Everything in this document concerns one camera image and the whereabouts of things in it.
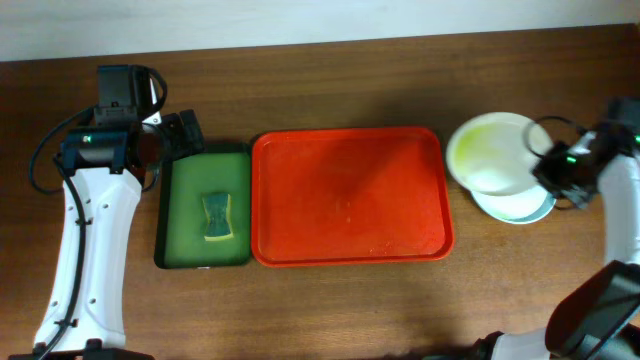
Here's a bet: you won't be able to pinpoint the cream white plate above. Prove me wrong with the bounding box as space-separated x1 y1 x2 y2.
446 112 552 196

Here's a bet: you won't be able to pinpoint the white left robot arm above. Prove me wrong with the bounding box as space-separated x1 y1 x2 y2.
26 110 204 359

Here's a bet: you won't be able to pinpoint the pale green plate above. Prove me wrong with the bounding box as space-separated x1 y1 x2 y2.
471 186 548 221

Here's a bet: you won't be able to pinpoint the light blue plate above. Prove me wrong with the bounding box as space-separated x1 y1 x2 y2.
487 195 556 225

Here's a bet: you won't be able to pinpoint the yellow green sponge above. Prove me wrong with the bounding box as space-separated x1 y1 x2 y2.
202 192 234 241

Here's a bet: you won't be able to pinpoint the green plastic tray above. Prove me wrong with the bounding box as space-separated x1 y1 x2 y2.
154 143 251 269

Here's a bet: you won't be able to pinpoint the red plastic tray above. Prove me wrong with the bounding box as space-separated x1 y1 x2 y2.
251 126 455 268

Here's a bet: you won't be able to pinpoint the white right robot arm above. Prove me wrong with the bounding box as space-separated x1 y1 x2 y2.
468 131 639 359

